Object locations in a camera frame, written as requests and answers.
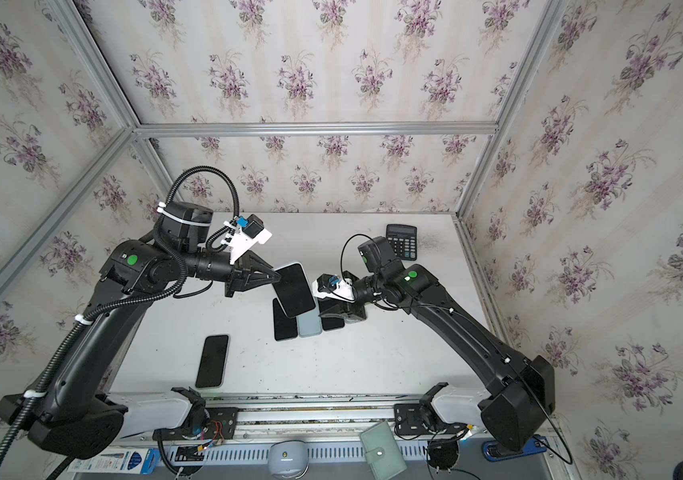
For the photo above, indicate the light blue phone case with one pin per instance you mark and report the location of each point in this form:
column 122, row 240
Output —
column 309, row 324

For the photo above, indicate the black desk calculator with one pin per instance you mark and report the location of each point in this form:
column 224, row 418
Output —
column 403, row 239

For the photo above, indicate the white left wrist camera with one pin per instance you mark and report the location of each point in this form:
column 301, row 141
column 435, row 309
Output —
column 244, row 233

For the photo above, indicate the black phone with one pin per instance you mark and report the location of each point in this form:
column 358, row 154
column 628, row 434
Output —
column 293, row 291
column 212, row 362

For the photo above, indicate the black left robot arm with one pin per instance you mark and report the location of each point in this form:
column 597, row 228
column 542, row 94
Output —
column 64, row 411

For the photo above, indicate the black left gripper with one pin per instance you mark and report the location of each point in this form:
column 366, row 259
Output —
column 233, row 274

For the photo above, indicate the green wallet pouch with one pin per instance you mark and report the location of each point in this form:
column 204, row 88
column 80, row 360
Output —
column 382, row 452

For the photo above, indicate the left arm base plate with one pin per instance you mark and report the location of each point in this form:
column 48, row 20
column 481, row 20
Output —
column 215, row 424

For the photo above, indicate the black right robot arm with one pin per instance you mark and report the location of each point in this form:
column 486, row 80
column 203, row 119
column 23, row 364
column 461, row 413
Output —
column 520, row 390

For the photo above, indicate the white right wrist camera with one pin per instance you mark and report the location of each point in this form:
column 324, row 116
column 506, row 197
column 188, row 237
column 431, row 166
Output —
column 332, row 286

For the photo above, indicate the blue white box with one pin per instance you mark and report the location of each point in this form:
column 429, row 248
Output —
column 114, row 460

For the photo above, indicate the black round puck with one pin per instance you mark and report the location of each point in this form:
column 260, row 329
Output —
column 442, row 455

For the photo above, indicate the white perforated cable tray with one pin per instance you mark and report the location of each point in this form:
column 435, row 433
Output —
column 236, row 454

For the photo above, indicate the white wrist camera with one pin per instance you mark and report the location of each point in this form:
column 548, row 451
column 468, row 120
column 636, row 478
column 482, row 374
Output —
column 332, row 286
column 244, row 233

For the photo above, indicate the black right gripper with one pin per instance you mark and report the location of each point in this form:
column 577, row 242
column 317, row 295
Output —
column 346, row 302

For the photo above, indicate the blue handheld device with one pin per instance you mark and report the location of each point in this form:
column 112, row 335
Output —
column 493, row 451

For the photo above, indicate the grey round device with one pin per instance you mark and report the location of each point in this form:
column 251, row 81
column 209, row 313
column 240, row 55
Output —
column 288, row 460

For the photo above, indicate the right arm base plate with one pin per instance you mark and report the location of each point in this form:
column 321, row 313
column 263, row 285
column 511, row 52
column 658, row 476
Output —
column 412, row 420

